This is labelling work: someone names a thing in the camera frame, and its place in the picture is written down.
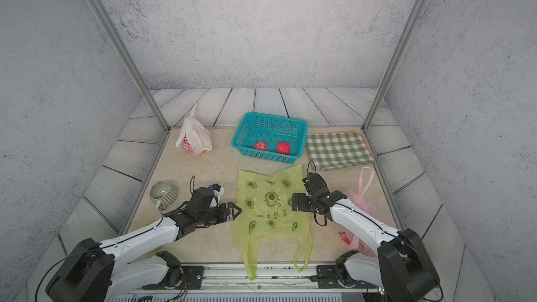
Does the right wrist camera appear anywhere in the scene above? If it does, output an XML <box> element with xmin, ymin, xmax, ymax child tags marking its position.
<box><xmin>302</xmin><ymin>173</ymin><xmax>330</xmax><ymax>198</ymax></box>

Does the right aluminium frame post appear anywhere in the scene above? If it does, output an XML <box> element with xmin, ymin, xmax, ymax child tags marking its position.
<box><xmin>362</xmin><ymin>0</ymin><xmax>428</xmax><ymax>132</ymax></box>

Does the teal plastic basket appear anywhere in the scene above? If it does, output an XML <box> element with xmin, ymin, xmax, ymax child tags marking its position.
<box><xmin>231</xmin><ymin>112</ymin><xmax>308</xmax><ymax>164</ymax></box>

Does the pink strawberry plastic bag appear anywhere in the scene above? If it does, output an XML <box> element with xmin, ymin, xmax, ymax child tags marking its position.
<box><xmin>336</xmin><ymin>166</ymin><xmax>389</xmax><ymax>257</ymax></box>

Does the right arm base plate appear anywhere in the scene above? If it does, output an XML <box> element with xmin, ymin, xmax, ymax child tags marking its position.
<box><xmin>310</xmin><ymin>265</ymin><xmax>376</xmax><ymax>291</ymax></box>

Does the white plastic bag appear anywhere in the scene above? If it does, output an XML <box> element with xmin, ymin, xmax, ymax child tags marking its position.
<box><xmin>175</xmin><ymin>103</ymin><xmax>212</xmax><ymax>155</ymax></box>

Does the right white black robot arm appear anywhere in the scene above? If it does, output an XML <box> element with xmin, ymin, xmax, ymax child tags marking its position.
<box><xmin>292</xmin><ymin>173</ymin><xmax>441</xmax><ymax>301</ymax></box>

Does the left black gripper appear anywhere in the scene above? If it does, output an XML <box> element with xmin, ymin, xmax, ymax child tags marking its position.
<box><xmin>196</xmin><ymin>201</ymin><xmax>243</xmax><ymax>227</ymax></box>

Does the red apple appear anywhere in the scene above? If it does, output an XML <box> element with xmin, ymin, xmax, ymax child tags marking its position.
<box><xmin>254</xmin><ymin>141</ymin><xmax>268</xmax><ymax>151</ymax></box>
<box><xmin>276</xmin><ymin>142</ymin><xmax>290</xmax><ymax>155</ymax></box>

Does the aluminium frame post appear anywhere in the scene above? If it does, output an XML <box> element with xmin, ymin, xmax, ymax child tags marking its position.
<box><xmin>362</xmin><ymin>0</ymin><xmax>428</xmax><ymax>132</ymax></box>
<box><xmin>86</xmin><ymin>0</ymin><xmax>171</xmax><ymax>134</ymax></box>

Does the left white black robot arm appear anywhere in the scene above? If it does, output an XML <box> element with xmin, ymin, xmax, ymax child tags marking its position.
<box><xmin>45</xmin><ymin>184</ymin><xmax>242</xmax><ymax>301</ymax></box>

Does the left aluminium frame post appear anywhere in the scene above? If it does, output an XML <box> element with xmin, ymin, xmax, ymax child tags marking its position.
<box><xmin>86</xmin><ymin>0</ymin><xmax>171</xmax><ymax>134</ymax></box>

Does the green checkered cloth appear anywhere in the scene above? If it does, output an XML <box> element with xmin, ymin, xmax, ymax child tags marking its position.
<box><xmin>306</xmin><ymin>131</ymin><xmax>375</xmax><ymax>171</ymax></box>

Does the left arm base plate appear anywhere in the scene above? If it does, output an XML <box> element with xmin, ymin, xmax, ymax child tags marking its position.
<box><xmin>142</xmin><ymin>266</ymin><xmax>205</xmax><ymax>290</ymax></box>

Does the yellow-green avocado plastic bag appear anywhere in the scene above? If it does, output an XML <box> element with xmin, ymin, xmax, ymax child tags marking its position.
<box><xmin>234</xmin><ymin>165</ymin><xmax>313</xmax><ymax>281</ymax></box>

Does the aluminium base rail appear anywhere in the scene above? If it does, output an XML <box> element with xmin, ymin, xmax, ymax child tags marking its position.
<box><xmin>87</xmin><ymin>264</ymin><xmax>404</xmax><ymax>301</ymax></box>

